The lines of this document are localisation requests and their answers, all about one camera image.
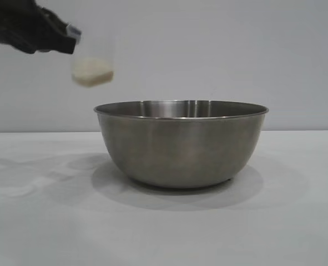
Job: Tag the white rice grains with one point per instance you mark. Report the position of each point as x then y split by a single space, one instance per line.
93 72

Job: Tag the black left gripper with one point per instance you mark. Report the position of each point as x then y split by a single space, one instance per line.
25 25

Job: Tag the translucent plastic measuring cup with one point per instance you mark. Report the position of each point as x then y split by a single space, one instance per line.
97 50

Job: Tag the stainless steel mixing bowl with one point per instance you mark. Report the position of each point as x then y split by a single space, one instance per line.
180 144

